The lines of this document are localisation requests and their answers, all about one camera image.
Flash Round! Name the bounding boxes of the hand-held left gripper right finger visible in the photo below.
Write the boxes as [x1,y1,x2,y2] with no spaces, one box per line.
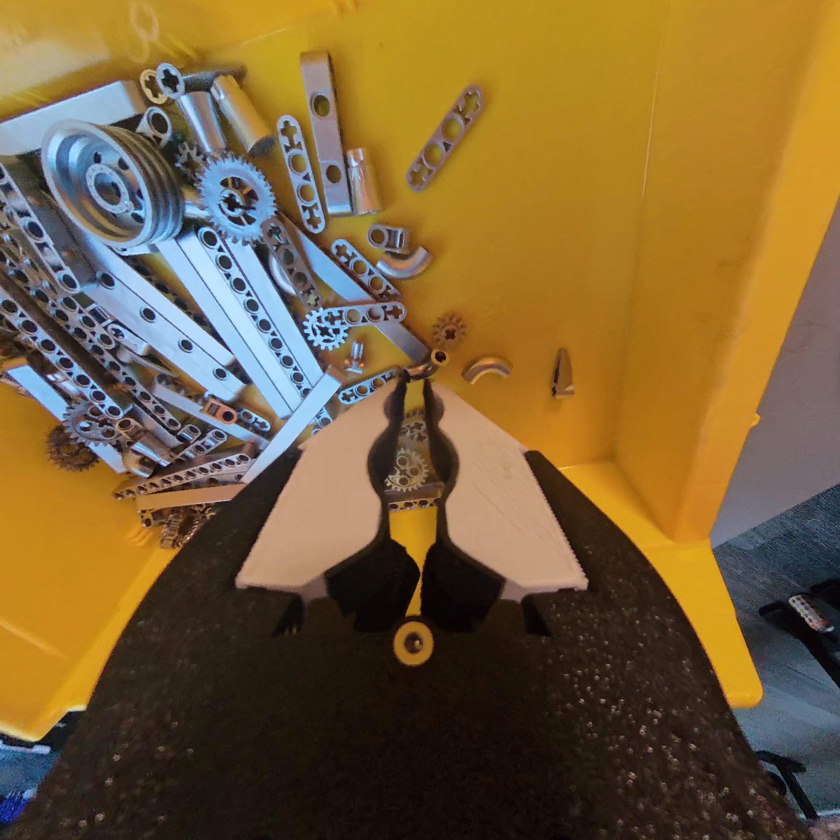
[420,381,592,611]

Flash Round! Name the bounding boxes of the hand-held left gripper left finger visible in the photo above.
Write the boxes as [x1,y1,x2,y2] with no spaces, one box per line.
[237,381,410,611]

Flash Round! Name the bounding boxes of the small grey holed beam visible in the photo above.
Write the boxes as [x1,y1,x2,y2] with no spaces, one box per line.
[335,347,450,408]

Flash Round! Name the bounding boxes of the pile of grey brick parts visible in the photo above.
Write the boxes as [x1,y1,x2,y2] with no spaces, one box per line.
[0,50,578,550]

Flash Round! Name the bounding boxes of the yellow plastic bin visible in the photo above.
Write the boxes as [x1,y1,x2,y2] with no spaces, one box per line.
[0,0,840,742]

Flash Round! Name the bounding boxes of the grey grooved pulley wheel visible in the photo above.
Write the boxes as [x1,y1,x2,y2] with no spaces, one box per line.
[40,121,185,253]

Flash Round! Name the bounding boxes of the black frame object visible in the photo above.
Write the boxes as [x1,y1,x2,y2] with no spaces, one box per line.
[755,578,840,821]

